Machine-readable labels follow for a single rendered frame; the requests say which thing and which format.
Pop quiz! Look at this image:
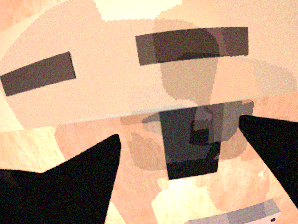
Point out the black two-prong plug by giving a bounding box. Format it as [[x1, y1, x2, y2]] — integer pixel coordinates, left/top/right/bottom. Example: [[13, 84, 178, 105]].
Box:
[[158, 103, 223, 180]]

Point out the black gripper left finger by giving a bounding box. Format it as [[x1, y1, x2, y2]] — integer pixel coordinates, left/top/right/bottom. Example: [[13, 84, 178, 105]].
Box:
[[0, 133, 121, 224]]

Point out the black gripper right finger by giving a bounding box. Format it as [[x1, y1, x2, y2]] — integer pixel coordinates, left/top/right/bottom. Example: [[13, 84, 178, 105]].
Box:
[[238, 115, 298, 209]]

